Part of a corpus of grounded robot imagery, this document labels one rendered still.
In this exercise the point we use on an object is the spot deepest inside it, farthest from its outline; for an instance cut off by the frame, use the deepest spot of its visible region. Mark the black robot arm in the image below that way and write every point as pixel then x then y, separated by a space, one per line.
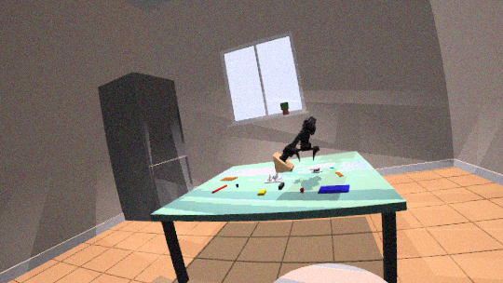
pixel 308 127

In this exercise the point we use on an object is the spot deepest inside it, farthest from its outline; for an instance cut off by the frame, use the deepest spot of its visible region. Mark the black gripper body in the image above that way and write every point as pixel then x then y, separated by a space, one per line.
pixel 296 150

